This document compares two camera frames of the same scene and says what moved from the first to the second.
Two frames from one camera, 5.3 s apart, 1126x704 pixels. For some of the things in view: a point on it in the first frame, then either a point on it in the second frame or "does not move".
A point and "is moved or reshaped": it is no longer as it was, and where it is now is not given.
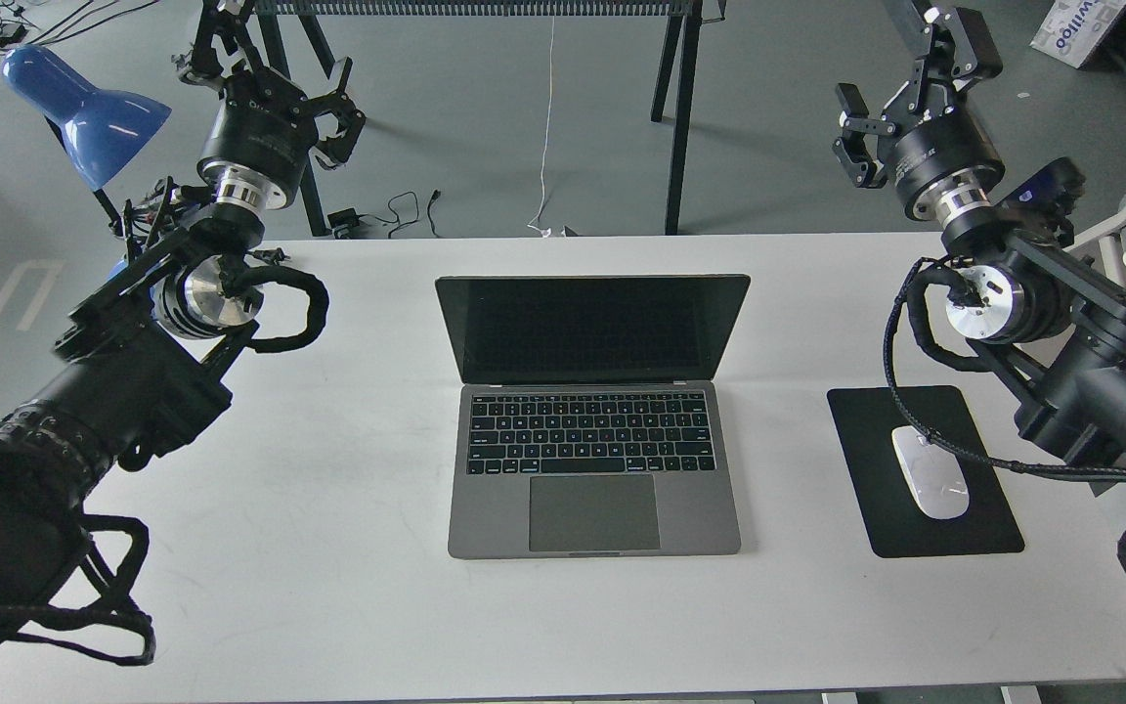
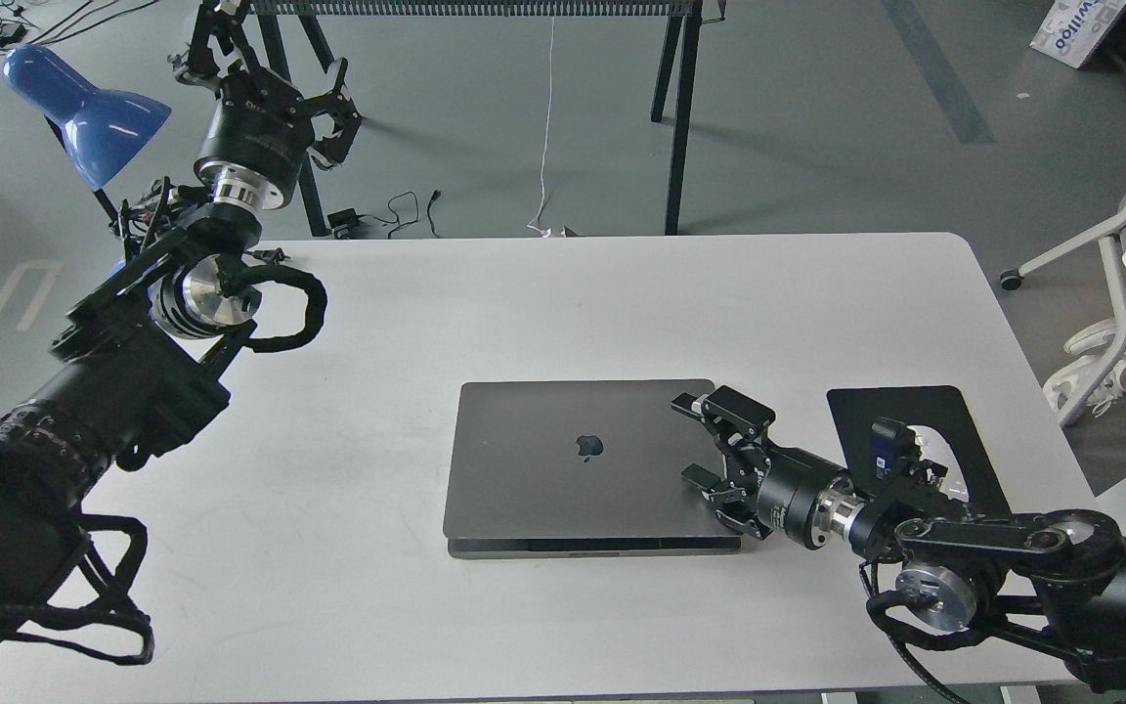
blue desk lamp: (102, 129) does not move
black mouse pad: (865, 421) does not move
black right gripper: (945, 166) -> (796, 478)
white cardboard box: (1075, 28) does not move
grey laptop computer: (589, 423) is moved or reshaped
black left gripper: (265, 128) does not move
